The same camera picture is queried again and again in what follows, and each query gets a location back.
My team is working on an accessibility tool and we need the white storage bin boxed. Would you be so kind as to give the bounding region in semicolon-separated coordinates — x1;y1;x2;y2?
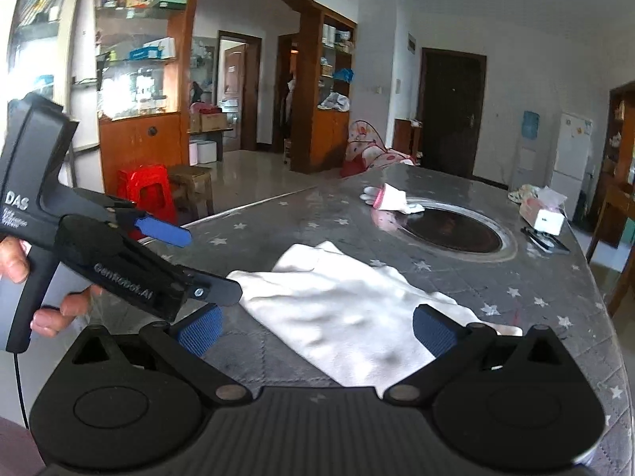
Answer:
189;140;219;165

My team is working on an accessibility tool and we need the wooden glass display cabinet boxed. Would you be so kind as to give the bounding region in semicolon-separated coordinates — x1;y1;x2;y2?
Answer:
94;0;199;194

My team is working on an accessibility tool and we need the small white box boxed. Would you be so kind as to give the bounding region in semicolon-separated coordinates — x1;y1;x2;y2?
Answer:
535;208;566;235

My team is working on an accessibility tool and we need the person's left hand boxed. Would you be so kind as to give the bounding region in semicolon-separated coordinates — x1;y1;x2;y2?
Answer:
0;237;103;336

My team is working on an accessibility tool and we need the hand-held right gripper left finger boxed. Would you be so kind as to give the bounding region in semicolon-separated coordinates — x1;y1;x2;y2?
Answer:
64;304;250;406

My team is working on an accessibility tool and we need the black cable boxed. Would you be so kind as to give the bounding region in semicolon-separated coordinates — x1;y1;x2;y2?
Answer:
14;352;29;430

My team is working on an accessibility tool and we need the pink and white cloth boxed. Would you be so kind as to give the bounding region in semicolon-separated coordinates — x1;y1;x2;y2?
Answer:
373;182;410;212

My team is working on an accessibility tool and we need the cardboard box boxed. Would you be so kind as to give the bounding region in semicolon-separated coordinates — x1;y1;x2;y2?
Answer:
191;111;226;134

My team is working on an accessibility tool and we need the round dark table insert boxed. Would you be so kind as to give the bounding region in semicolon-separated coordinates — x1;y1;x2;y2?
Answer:
392;200;517;263

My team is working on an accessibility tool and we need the white tissue box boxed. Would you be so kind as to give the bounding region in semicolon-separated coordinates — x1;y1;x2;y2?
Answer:
518;186;569;224

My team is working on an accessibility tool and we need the white framed window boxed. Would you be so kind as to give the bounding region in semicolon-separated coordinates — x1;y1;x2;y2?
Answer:
10;0;97;152

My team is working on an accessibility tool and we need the small wooden side cabinet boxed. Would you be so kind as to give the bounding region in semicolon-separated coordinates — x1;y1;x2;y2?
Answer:
394;118;422;159

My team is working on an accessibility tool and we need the white garment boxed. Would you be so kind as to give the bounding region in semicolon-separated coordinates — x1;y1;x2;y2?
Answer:
225;240;524;388

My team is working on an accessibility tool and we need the patterned cloth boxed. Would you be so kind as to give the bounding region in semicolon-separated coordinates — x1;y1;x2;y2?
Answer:
507;184;541;204

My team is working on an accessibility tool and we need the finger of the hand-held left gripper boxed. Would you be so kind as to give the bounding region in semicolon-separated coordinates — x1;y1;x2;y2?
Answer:
164;258;244;307
116;205;193;250

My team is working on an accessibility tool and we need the white plastic bag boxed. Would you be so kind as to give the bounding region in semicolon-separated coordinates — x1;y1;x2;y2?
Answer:
317;92;350;111

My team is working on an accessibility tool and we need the dark brown door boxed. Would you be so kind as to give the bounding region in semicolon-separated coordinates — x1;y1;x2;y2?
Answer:
417;47;488;182

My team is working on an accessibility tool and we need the white refrigerator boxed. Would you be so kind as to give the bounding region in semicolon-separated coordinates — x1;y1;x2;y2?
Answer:
552;113;595;221

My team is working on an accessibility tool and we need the water dispenser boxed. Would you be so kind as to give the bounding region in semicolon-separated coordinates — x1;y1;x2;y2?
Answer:
511;110;541;189

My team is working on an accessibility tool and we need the wooden shelf cabinet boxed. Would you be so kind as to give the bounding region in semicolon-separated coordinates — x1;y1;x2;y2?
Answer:
310;7;358;174

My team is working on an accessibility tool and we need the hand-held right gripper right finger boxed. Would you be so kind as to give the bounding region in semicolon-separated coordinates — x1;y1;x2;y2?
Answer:
383;302;572;406

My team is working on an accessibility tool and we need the wooden chair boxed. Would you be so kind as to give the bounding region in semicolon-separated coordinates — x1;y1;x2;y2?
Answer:
585;178;635;318

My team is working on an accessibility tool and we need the red plastic stool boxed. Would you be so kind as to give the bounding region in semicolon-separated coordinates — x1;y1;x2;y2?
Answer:
117;165;178;226

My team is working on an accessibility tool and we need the pink play tent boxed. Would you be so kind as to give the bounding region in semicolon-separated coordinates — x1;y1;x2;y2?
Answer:
340;120;418;178

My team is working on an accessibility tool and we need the brown wooden stool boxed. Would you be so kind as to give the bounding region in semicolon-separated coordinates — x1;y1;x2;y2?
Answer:
169;165;215;219

